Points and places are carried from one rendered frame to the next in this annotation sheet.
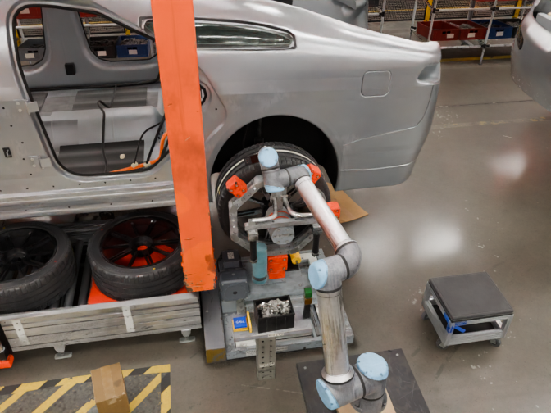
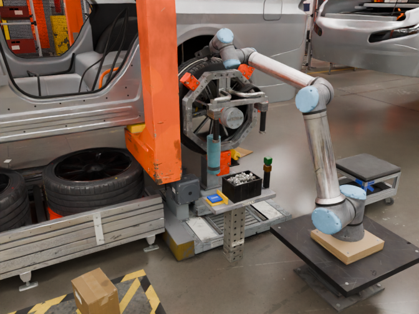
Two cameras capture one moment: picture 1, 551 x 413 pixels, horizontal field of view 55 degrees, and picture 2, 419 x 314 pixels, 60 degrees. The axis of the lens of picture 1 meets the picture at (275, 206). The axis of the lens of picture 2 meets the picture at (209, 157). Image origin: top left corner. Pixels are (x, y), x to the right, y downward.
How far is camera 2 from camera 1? 1.36 m
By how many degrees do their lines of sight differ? 20
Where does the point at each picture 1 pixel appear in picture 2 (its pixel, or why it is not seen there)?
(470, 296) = (366, 165)
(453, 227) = not seen: hidden behind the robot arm
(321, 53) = not seen: outside the picture
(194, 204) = (166, 83)
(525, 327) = (399, 191)
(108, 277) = (73, 191)
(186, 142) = (161, 13)
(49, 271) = (9, 195)
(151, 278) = (115, 185)
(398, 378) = not seen: hidden behind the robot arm
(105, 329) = (75, 243)
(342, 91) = (250, 15)
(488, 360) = (391, 213)
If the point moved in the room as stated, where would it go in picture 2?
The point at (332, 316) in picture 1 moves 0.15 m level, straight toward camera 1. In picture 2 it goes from (325, 136) to (340, 147)
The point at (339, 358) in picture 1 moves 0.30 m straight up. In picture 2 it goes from (334, 178) to (343, 119)
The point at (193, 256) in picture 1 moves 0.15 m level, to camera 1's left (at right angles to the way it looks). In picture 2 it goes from (163, 142) to (137, 144)
